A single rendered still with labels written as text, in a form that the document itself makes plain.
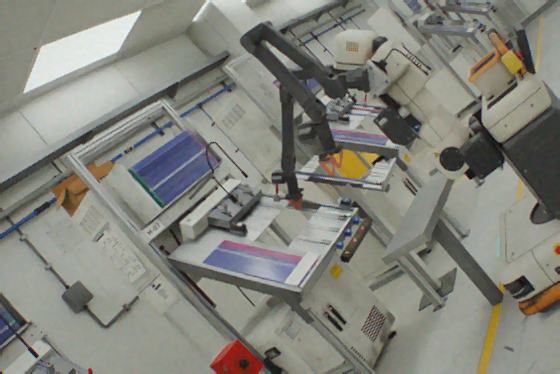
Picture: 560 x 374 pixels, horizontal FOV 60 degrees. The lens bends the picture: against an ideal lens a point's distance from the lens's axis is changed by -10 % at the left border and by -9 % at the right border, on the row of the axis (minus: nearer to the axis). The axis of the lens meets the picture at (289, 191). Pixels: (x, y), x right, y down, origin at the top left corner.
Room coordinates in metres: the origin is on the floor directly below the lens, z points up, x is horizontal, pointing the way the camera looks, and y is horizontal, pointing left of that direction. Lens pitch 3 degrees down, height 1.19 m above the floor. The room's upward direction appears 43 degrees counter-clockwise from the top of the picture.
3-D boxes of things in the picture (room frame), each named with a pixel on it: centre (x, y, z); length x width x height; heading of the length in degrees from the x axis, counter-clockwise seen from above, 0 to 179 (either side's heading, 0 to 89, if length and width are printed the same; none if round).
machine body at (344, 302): (2.85, 0.52, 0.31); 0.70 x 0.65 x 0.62; 140
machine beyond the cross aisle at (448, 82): (6.69, -2.69, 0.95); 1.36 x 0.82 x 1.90; 50
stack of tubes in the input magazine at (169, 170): (2.82, 0.39, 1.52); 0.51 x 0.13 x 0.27; 140
